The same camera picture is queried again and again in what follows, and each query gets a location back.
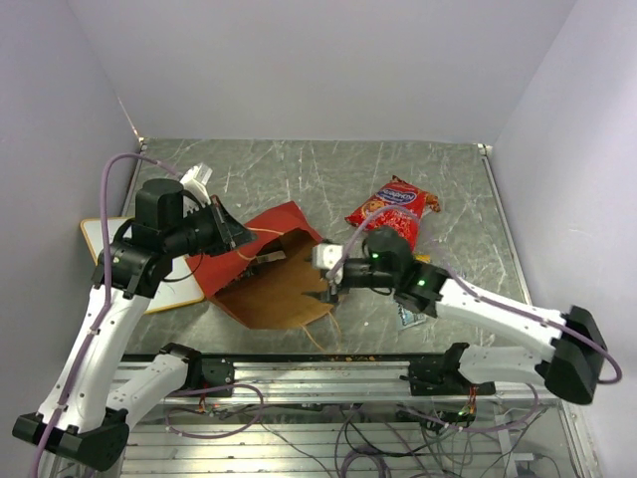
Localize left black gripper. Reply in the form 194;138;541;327
164;194;258;258

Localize red paper bag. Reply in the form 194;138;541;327
186;201;342;352

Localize white blue snack wrapper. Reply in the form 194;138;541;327
396;303;427;331

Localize red candy bag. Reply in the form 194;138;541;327
344;175;441;250

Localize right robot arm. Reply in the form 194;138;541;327
310;226;607;405

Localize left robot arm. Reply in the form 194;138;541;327
12;178;257;472

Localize small whiteboard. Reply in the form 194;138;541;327
80;216;206;316

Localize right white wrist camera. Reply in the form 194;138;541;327
311;243;344;284

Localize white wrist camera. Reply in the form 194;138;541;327
311;243;344;284
179;163;213;212

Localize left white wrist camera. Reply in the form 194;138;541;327
179;163;213;212

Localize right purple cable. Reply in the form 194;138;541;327
327;204;623;384

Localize purple cable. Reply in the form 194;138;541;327
327;204;623;384
27;152;183;478

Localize aluminium frame rail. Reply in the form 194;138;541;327
54;358;578;404

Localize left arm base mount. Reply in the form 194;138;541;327
159;343;235;397

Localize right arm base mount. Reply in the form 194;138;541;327
399;343;496;396

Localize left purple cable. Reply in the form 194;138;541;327
27;152;183;478

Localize loose cables under table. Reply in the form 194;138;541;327
163;387;543;478

